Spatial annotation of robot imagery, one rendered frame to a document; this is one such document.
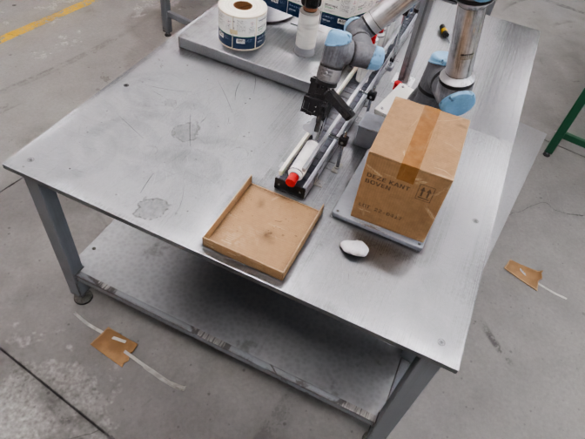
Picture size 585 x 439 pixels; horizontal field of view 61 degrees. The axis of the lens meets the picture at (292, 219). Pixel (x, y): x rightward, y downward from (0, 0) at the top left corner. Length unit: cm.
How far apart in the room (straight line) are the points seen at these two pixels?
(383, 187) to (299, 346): 81
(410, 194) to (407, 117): 25
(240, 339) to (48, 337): 84
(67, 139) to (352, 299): 109
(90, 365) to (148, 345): 23
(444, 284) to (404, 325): 20
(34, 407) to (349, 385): 120
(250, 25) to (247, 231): 96
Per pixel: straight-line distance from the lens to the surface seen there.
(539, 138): 224
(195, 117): 192
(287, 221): 156
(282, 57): 219
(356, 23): 176
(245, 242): 149
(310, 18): 213
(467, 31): 170
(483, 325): 259
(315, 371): 198
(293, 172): 158
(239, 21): 215
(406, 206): 150
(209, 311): 207
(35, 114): 344
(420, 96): 198
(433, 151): 147
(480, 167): 197
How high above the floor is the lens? 201
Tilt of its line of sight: 49 degrees down
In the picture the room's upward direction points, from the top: 9 degrees clockwise
